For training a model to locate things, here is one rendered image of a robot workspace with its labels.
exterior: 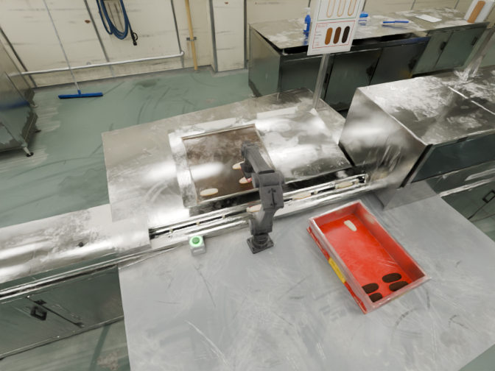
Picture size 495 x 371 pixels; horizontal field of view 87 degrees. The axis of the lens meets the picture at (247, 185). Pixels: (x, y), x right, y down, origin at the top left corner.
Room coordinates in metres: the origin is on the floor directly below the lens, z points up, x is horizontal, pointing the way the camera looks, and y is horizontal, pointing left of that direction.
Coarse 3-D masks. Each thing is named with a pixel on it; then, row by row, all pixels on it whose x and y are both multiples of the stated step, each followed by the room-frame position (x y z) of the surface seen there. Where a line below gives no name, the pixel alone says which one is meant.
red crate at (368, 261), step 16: (336, 224) 0.79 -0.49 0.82; (336, 240) 0.69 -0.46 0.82; (352, 240) 0.69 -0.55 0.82; (368, 240) 0.69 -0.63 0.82; (352, 256) 0.60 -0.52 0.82; (368, 256) 0.60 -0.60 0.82; (384, 256) 0.60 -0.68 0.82; (352, 272) 0.52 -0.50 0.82; (368, 272) 0.52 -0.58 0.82; (384, 272) 0.52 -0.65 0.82; (400, 272) 0.52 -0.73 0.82; (384, 288) 0.45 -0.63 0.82
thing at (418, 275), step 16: (336, 208) 0.82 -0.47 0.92; (352, 208) 0.85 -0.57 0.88; (320, 224) 0.77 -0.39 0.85; (368, 224) 0.76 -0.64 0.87; (320, 240) 0.65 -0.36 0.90; (384, 240) 0.67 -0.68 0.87; (336, 256) 0.55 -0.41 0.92; (400, 256) 0.57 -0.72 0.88; (416, 272) 0.49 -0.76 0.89; (352, 288) 0.42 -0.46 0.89; (416, 288) 0.43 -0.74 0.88; (368, 304) 0.34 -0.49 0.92; (384, 304) 0.35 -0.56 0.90
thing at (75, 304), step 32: (448, 192) 1.03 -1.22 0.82; (480, 192) 1.16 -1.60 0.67; (32, 224) 0.77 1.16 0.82; (64, 224) 0.77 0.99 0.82; (96, 224) 0.78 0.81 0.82; (32, 288) 0.43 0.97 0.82; (64, 288) 0.46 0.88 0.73; (96, 288) 0.50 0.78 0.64; (0, 320) 0.35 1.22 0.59; (32, 320) 0.38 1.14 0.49; (64, 320) 0.41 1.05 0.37; (96, 320) 0.45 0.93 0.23; (0, 352) 0.27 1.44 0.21
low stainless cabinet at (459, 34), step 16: (400, 16) 4.57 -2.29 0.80; (432, 16) 4.59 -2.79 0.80; (448, 16) 4.60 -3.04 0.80; (432, 32) 4.05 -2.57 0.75; (448, 32) 4.14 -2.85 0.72; (464, 32) 4.24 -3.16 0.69; (480, 32) 4.35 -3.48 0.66; (432, 48) 4.09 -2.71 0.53; (448, 48) 4.19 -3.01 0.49; (464, 48) 4.31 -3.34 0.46; (432, 64) 4.15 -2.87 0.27; (448, 64) 4.26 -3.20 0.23
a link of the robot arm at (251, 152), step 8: (248, 144) 0.98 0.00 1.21; (256, 144) 0.97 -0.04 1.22; (248, 152) 0.90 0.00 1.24; (256, 152) 0.86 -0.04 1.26; (256, 160) 0.78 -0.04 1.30; (264, 160) 0.77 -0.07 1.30; (256, 168) 0.73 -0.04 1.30; (264, 168) 0.70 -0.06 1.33; (256, 176) 0.64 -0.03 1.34; (256, 184) 0.61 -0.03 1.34
